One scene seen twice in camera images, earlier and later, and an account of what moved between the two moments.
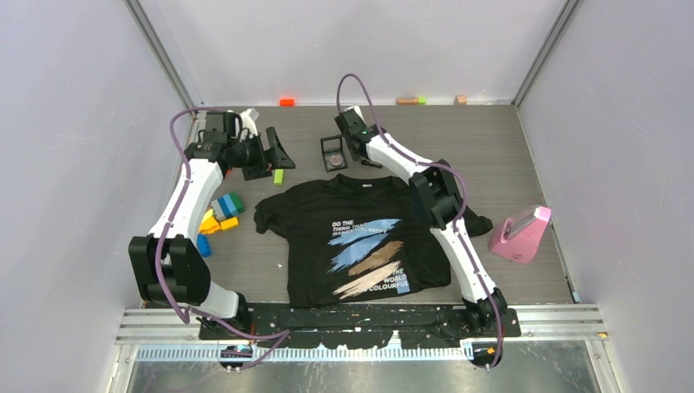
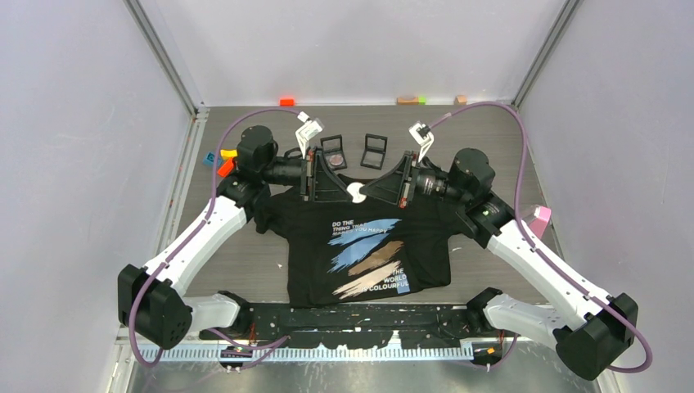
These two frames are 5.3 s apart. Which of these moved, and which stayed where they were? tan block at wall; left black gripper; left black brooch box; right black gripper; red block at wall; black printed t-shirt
Moved: right black gripper; left black gripper
Stayed: left black brooch box; red block at wall; tan block at wall; black printed t-shirt
